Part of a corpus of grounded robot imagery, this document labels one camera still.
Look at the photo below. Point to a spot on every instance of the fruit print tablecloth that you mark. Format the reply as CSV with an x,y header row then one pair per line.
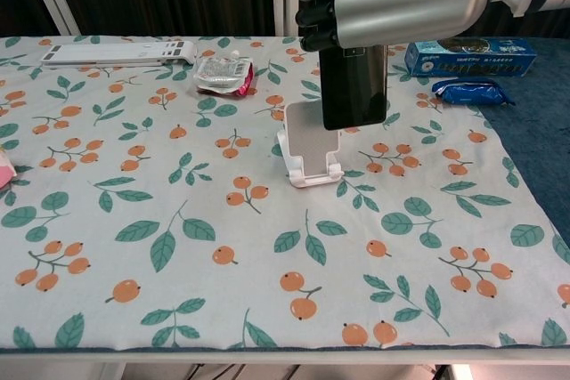
x,y
249,220

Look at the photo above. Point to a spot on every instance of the blue cookie box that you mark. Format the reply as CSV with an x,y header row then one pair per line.
x,y
469,58

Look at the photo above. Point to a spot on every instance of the blue cookie packet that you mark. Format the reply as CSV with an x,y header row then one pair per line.
x,y
473,93

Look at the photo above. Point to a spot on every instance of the white folding phone stand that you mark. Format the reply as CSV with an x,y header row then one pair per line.
x,y
311,153

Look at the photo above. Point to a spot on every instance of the silver drink pouch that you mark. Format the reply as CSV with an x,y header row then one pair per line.
x,y
221,75

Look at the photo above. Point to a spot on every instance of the black smartphone with blue edge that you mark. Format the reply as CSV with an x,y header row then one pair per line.
x,y
354,85

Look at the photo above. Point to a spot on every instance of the white power strip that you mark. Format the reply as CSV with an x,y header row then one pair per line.
x,y
118,53

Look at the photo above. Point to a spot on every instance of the teal blue table mat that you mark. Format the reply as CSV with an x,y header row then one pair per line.
x,y
539,131

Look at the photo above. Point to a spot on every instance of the pink and white packet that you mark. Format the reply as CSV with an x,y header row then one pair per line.
x,y
5,171

